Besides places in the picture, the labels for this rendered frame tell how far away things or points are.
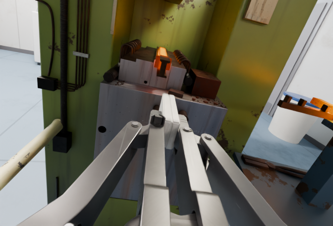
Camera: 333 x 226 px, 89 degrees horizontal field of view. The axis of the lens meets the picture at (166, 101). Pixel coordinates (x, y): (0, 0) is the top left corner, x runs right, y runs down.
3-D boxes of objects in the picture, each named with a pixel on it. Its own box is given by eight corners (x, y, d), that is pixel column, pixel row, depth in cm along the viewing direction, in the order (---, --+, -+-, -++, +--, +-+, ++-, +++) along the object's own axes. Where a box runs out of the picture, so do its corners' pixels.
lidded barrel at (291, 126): (311, 147, 257) (337, 109, 233) (284, 144, 243) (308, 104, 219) (282, 127, 307) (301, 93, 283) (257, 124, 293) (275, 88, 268)
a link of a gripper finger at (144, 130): (158, 153, 14) (122, 147, 14) (159, 123, 19) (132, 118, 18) (162, 139, 13) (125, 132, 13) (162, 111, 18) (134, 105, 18)
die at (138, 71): (180, 92, 55) (187, 66, 52) (118, 79, 52) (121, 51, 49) (172, 66, 93) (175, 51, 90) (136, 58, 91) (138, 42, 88)
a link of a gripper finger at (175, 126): (172, 121, 15) (180, 123, 15) (168, 93, 21) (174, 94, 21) (164, 148, 16) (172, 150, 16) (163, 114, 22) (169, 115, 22)
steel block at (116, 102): (188, 207, 67) (228, 109, 51) (90, 195, 63) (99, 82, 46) (176, 130, 119) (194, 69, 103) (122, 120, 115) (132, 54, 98)
